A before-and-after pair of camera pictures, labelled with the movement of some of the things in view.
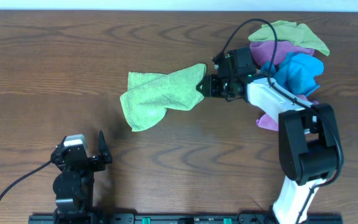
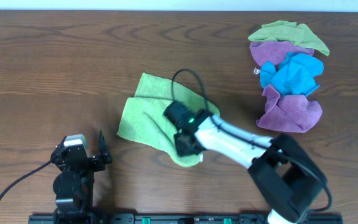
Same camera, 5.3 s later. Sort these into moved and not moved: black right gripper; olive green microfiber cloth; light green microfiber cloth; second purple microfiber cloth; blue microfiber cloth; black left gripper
Moved: light green microfiber cloth; black right gripper
Not moved: second purple microfiber cloth; blue microfiber cloth; black left gripper; olive green microfiber cloth
